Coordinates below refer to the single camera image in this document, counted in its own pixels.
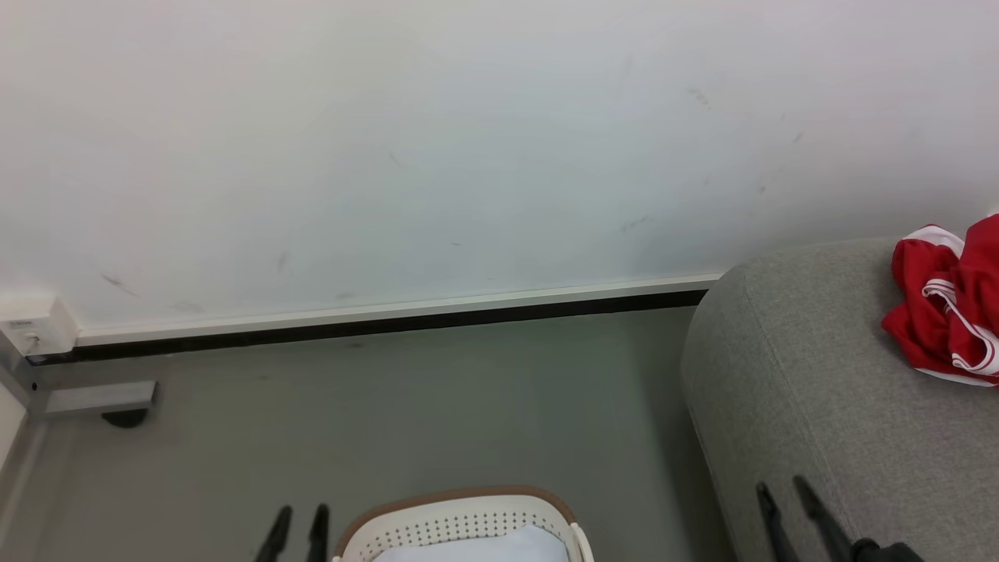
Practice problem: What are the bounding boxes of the light blue clothing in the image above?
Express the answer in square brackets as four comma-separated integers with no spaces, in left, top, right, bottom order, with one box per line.
[372,525,572,562]

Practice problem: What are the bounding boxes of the red garment with white trim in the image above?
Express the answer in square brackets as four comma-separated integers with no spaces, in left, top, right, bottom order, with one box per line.
[882,212,999,388]

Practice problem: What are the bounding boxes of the grey fabric sofa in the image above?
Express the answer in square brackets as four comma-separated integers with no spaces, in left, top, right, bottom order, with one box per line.
[681,237,999,562]

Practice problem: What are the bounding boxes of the white wall box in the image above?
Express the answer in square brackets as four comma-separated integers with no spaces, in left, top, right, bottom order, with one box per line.
[0,297,79,357]

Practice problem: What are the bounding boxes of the white and black wall baseboard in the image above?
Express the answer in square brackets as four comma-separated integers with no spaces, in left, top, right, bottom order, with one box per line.
[27,273,723,366]

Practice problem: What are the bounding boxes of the white perforated laundry basket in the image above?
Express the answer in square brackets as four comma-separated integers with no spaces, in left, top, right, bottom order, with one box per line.
[331,486,595,562]

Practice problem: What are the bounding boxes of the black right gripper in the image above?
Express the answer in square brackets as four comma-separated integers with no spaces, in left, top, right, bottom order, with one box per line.
[755,475,926,562]

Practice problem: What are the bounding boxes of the grey metal frame foot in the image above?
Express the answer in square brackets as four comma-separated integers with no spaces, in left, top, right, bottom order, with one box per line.
[0,326,158,438]

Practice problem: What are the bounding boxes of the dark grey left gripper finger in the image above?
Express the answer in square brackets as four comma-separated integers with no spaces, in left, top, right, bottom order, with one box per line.
[254,505,293,562]
[307,503,331,562]

